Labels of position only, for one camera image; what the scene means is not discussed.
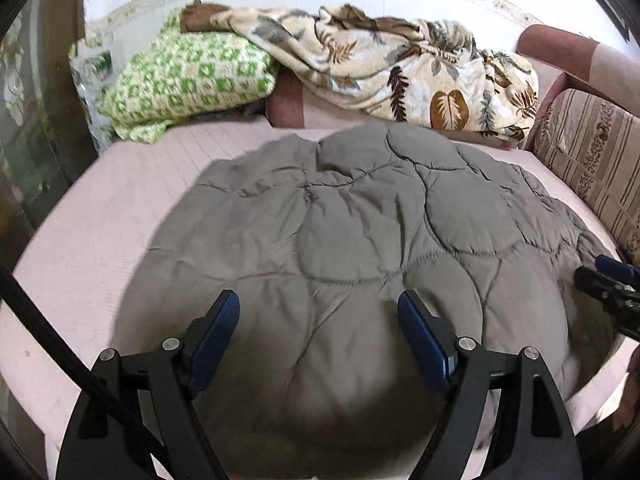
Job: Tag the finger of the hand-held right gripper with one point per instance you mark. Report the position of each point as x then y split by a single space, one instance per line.
595 282
617 269

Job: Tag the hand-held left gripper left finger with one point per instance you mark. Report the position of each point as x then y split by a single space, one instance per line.
215 342

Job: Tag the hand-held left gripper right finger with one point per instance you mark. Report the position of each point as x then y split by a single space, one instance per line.
425 345

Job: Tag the grey quilted down jacket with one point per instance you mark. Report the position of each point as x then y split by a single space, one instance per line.
350 230

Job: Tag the striped floral cushion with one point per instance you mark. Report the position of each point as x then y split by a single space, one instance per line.
595 160

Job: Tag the green checkered pillow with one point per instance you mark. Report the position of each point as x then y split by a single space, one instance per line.
190 75

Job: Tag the leaf print blanket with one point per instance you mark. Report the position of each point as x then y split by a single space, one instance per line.
380 65

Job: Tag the brown cloth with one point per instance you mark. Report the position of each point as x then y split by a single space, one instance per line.
200 15

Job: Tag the floral patterned wall sheet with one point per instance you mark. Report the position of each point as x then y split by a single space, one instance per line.
90 90

